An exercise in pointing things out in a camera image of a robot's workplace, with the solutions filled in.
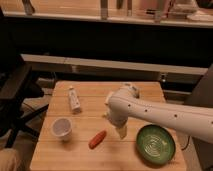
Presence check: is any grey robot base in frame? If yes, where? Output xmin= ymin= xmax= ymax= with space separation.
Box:
xmin=185 ymin=64 xmax=213 ymax=171

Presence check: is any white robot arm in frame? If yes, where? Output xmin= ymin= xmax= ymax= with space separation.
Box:
xmin=106 ymin=83 xmax=213 ymax=144

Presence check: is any green ribbed bowl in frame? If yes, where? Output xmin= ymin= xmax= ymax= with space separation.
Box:
xmin=136 ymin=124 xmax=176 ymax=165

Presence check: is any white tube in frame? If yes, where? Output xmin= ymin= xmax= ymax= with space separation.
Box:
xmin=68 ymin=87 xmax=81 ymax=113

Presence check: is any white paper cup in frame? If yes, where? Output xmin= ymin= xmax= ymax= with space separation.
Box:
xmin=51 ymin=118 xmax=72 ymax=141

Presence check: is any black office chair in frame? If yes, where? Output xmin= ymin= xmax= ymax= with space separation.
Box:
xmin=0 ymin=6 xmax=50 ymax=159

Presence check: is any black cable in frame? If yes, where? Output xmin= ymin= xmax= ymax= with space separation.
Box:
xmin=181 ymin=134 xmax=190 ymax=152

